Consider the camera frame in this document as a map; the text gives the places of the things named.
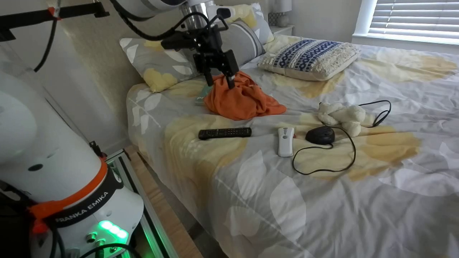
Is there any grey yellow leaf print pillow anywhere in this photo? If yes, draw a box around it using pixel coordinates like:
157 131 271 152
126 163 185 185
119 36 202 94

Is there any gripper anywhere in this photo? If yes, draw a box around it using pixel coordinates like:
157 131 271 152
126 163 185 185
193 24 240 90

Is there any bed with leaf print duvet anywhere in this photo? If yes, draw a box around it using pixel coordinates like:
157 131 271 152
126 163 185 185
126 34 459 258

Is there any table lamp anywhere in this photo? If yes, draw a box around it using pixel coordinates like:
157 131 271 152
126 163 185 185
273 0 293 28

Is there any black mouse cable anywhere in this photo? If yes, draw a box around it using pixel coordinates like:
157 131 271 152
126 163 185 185
292 100 392 176

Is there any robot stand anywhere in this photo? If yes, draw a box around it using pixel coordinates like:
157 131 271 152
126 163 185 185
103 148 180 258

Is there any blue white patterned pillow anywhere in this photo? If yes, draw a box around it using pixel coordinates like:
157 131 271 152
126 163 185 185
257 37 361 81

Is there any black computer mouse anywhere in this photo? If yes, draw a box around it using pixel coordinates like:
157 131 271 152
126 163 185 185
305 125 336 146

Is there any black remote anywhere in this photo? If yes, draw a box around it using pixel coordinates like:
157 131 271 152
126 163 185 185
198 127 252 140

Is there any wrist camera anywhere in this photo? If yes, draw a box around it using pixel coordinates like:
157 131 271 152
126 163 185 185
160 32 202 51

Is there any green book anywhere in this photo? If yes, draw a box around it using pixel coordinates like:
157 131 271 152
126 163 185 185
195 84 213 106

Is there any orange cloth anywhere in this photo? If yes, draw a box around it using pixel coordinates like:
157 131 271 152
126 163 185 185
204 71 287 121

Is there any yellow grey floral pillow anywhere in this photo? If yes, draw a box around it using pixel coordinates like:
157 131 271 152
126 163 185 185
211 3 275 46

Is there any white remote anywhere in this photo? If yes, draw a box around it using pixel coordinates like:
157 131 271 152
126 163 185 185
278 126 295 158

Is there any white plush toy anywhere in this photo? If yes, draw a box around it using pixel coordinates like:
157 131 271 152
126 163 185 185
317 102 367 138

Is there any white nightstand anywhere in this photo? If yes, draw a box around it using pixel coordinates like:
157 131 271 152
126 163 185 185
270 24 295 37

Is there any window with white blinds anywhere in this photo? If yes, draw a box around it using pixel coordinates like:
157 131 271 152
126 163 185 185
352 0 459 46

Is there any grey striped pillow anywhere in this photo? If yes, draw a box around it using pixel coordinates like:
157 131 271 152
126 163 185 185
214 19 266 70

